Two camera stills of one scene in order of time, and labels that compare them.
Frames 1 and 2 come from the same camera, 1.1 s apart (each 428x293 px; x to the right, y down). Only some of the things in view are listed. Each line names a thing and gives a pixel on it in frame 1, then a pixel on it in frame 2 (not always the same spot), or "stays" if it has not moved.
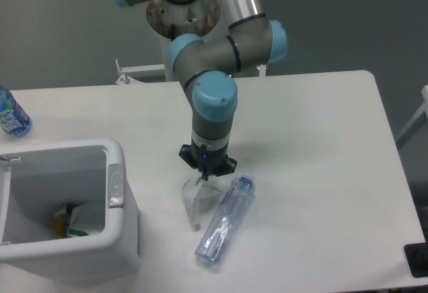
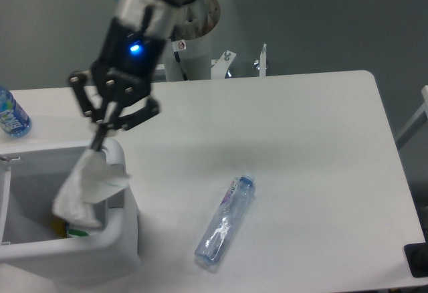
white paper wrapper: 195,191 to 89,182
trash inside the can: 60,223 stays
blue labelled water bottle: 14,120 stays
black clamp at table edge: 417,256 stays
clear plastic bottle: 237,202 stays
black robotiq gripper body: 210,162 to 124,63
